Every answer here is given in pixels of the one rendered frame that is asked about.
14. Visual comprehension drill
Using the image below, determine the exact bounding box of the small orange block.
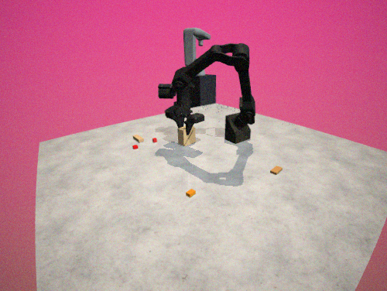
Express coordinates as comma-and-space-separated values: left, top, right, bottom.
186, 189, 196, 197
270, 166, 283, 174

